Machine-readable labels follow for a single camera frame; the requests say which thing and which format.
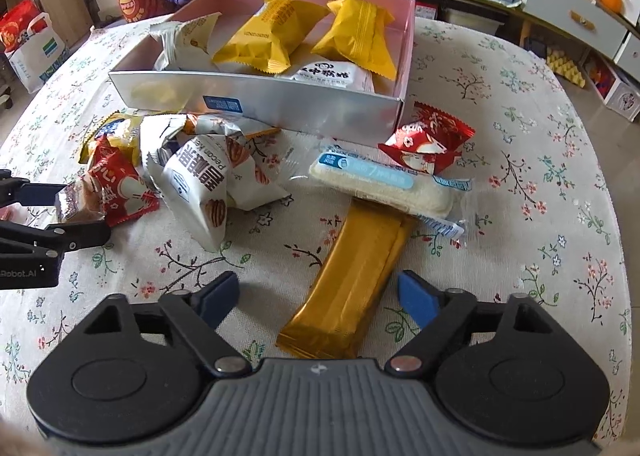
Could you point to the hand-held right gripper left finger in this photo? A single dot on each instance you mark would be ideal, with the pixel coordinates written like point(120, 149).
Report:
point(220, 292)

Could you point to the red snack packet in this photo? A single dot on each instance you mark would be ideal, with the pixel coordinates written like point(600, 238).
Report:
point(425, 146)
point(122, 191)

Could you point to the yellow pillow snack packet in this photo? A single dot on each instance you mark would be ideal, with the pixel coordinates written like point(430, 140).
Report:
point(357, 33)
point(265, 36)

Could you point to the yellow snack packet blue print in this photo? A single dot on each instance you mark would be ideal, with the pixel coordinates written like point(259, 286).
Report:
point(117, 131)

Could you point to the small silver brown snack packet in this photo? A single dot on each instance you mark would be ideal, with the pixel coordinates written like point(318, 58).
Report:
point(75, 198)

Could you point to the white printed carton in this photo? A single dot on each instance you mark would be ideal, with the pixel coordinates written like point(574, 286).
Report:
point(624, 96)

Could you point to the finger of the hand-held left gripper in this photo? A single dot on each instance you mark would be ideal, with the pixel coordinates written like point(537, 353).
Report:
point(40, 193)
point(75, 236)

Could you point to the pink cardboard box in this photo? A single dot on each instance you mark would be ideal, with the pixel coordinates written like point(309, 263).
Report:
point(300, 106)

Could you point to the orange fruit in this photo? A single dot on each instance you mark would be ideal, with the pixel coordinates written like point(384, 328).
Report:
point(611, 0)

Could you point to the white shopping bag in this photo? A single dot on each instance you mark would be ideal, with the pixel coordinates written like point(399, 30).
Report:
point(35, 51)

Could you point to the long gold snack packet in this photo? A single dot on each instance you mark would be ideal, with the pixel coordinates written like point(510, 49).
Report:
point(350, 276)

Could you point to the orange silver snack packet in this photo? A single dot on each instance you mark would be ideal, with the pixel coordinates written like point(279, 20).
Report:
point(220, 123)

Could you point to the yellow foam pad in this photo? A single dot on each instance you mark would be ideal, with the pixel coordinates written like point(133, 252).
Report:
point(567, 68)

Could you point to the white snack packet yellow print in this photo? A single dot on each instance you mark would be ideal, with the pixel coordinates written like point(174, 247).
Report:
point(185, 38)

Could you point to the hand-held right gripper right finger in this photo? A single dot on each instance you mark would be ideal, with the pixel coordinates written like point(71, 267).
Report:
point(416, 298)

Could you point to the long low cabinet white drawers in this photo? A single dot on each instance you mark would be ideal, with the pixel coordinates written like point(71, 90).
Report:
point(570, 16)

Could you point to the clear rice cracker packet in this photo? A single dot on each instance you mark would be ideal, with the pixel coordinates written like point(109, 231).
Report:
point(380, 183)

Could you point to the silver white snack packet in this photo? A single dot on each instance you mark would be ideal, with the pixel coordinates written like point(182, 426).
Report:
point(157, 138)

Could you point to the white snack packet black print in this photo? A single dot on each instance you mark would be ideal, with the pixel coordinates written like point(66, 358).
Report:
point(325, 73)

